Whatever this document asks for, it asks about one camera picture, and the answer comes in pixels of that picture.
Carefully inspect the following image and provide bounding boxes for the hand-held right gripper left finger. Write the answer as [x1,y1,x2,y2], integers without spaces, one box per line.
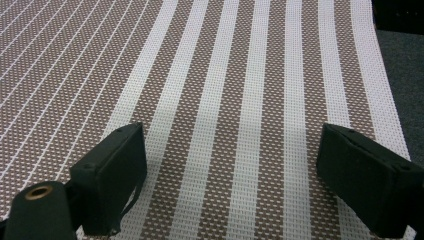
[68,121,148,237]

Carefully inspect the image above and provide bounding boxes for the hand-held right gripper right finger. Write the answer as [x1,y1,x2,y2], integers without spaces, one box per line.
[315,122,424,239]

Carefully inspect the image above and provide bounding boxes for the brown white striped woven mat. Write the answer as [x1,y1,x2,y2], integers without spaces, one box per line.
[0,0,418,240]

